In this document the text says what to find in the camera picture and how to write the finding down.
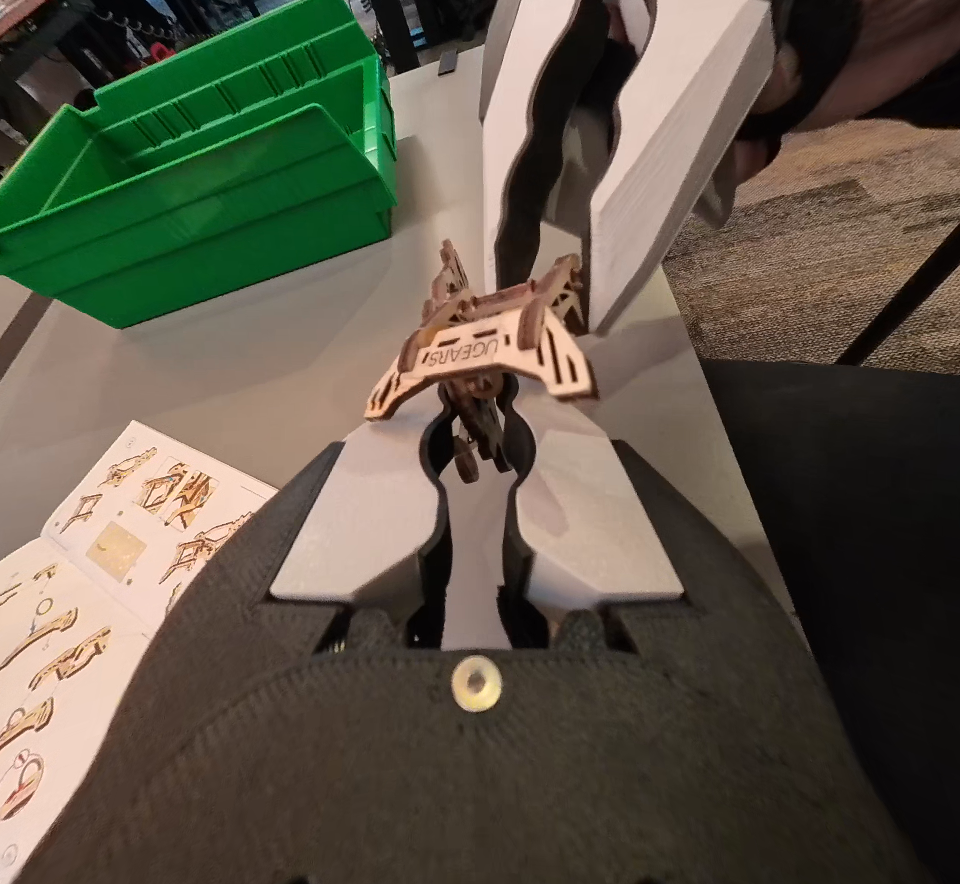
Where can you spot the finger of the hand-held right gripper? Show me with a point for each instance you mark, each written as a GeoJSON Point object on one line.
{"type": "Point", "coordinates": [675, 149]}
{"type": "Point", "coordinates": [510, 119]}

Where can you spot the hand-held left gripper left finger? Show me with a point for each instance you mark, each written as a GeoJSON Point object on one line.
{"type": "Point", "coordinates": [352, 524]}

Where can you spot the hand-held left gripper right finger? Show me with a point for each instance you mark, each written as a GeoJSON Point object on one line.
{"type": "Point", "coordinates": [600, 524]}

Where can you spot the wooden model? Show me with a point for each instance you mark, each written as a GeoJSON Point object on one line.
{"type": "Point", "coordinates": [480, 359]}

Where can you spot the person's right hand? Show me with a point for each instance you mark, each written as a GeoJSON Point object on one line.
{"type": "Point", "coordinates": [900, 22]}

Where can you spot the black metal table leg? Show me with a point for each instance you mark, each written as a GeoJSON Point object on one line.
{"type": "Point", "coordinates": [900, 292]}

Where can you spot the white instruction booklet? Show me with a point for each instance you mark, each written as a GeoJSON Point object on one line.
{"type": "Point", "coordinates": [82, 599]}

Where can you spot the green plastic bin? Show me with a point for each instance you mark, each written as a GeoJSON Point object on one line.
{"type": "Point", "coordinates": [187, 224]}

